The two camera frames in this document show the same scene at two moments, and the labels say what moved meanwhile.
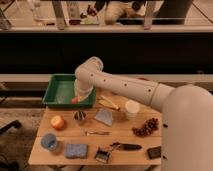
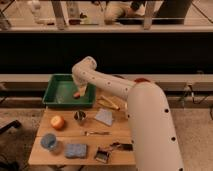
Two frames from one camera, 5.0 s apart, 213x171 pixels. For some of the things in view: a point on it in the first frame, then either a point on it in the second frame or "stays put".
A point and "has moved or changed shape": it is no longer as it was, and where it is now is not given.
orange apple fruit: x=57 y=122 stays put
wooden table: x=116 y=130 stays put
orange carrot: x=74 y=100 has moved or changed shape
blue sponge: x=76 y=151 stays put
